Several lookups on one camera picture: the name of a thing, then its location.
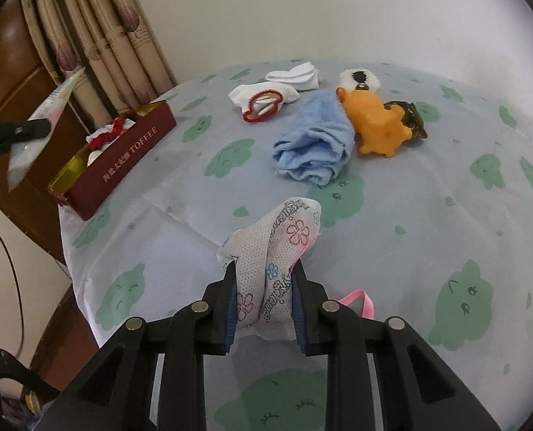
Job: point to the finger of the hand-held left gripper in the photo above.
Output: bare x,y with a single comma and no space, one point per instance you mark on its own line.
19,129

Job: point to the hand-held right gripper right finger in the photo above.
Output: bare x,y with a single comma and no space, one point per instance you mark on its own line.
300,316

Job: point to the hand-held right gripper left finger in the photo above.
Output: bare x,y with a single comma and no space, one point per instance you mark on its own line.
230,312

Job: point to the pastel plastic packet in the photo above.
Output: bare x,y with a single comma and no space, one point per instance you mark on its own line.
46,107

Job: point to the floral white face mask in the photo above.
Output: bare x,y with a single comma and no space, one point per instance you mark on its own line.
271,251

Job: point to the white sock with red trim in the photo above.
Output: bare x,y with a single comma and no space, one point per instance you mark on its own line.
241,94
102,134

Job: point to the dark red tin box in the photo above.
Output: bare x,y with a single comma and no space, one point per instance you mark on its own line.
127,161

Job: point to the light blue towel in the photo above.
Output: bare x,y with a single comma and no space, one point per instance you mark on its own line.
313,143

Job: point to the orange plush toy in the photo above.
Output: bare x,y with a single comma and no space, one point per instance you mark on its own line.
374,116

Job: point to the white socks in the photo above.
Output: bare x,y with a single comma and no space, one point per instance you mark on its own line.
297,76

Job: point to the white fluffy plush item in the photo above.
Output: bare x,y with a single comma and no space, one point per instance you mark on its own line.
349,78

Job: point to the brown wooden headboard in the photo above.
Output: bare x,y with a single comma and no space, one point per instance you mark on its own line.
5,94

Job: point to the beige patterned curtain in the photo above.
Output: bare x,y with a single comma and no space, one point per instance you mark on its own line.
104,31

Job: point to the green cloud printed tablecloth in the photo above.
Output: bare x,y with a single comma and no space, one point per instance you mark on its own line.
428,215

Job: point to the black plastic object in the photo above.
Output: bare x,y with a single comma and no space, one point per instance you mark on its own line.
5,368

